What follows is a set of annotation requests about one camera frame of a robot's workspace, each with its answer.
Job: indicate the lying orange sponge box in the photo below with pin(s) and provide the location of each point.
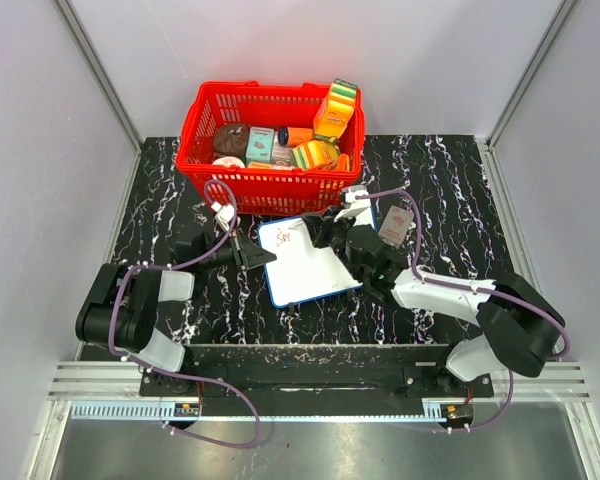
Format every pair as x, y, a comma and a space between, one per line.
315, 155

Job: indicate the teal small box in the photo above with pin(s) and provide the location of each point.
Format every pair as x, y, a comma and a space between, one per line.
260, 145

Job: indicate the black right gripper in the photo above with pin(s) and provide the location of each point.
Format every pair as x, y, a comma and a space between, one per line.
321, 226

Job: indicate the white whiteboard blue frame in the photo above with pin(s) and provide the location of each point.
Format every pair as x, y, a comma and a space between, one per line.
300, 273

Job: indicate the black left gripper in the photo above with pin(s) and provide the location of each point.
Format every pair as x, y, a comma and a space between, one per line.
249, 255

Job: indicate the brown round bread pack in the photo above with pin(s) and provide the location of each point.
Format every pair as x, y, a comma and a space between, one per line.
231, 140

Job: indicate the white round lid tub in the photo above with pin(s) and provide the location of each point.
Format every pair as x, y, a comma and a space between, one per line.
229, 161

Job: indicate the orange blue can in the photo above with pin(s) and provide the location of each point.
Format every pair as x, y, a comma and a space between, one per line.
294, 136

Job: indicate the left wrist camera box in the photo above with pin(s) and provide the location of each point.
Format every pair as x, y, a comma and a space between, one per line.
224, 216

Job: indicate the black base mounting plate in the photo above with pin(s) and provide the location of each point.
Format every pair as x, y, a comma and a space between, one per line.
335, 380

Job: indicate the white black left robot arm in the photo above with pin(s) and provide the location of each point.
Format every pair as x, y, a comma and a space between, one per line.
124, 316

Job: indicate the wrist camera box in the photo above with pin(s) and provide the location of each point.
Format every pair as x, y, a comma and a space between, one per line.
224, 216
354, 202

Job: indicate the red plastic shopping basket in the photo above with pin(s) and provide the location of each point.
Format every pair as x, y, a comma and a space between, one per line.
265, 191

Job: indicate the red capped whiteboard marker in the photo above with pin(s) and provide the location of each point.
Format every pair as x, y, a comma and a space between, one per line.
296, 224

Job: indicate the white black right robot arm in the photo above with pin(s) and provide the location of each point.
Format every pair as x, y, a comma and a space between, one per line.
519, 328

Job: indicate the tall orange sponge box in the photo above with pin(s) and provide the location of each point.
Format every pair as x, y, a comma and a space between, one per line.
336, 109

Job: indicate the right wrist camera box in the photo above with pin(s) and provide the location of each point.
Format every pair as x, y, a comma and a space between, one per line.
354, 202

